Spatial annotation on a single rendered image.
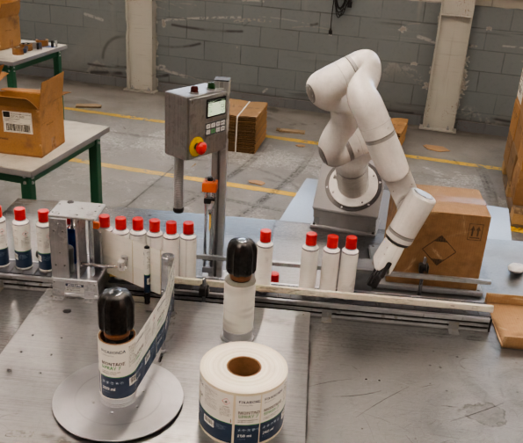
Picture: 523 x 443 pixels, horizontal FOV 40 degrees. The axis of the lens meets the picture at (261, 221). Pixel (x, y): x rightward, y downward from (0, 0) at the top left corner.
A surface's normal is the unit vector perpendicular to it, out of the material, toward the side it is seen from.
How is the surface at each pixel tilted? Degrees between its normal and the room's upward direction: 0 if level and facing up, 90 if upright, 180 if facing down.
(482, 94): 90
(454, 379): 0
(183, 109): 90
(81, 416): 0
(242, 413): 90
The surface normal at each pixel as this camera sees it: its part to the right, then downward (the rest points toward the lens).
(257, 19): -0.27, 0.38
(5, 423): 0.06, -0.91
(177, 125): -0.64, 0.29
